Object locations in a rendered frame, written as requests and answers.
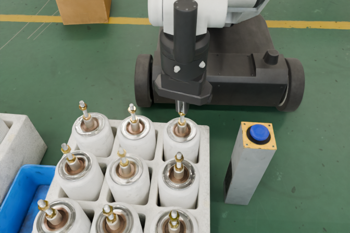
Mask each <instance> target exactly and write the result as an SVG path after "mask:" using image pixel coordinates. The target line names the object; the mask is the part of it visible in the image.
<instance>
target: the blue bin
mask: <svg viewBox="0 0 350 233"><path fill-rule="evenodd" d="M55 169H56V166H52V165H36V164H25V165H23V166H22V167H21V168H20V169H19V171H18V173H17V175H16V177H15V180H14V182H13V184H12V186H11V188H10V190H9V192H8V194H7V196H6V198H5V200H4V202H3V204H2V206H1V208H0V233H32V231H33V224H34V220H35V218H36V216H37V214H38V212H39V211H40V210H39V209H38V201H39V200H40V199H42V200H45V199H46V196H47V193H48V191H49V188H50V186H51V184H52V181H53V179H54V176H55Z"/></svg>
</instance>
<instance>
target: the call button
mask: <svg viewBox="0 0 350 233"><path fill-rule="evenodd" d="M250 134H251V136H252V137H253V138H254V139H255V140H259V141H261V140H265V139H267V138H268V136H269V130H268V129H267V128H266V127H265V126H264V125H261V124H255V125H253V126H252V127H251V129H250Z"/></svg>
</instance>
